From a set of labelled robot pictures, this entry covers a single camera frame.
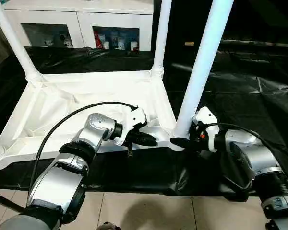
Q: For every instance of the small tan label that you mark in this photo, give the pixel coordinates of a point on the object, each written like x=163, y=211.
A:
x=189, y=43

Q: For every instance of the black work mat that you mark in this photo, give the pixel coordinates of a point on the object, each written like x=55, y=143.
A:
x=242, y=95

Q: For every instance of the white glass-door cabinet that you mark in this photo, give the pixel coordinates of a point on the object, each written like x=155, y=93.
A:
x=81, y=19

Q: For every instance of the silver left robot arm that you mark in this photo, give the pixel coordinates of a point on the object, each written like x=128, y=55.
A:
x=96, y=129

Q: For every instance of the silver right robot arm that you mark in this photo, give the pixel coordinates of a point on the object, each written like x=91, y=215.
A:
x=252, y=151

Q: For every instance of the black metal stand leg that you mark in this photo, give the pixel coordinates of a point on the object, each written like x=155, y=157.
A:
x=7, y=201

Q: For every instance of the dark robot lower body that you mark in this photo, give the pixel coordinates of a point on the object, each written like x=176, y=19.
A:
x=109, y=226

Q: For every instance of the white table frame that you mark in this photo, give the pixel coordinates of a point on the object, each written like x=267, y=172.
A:
x=74, y=95

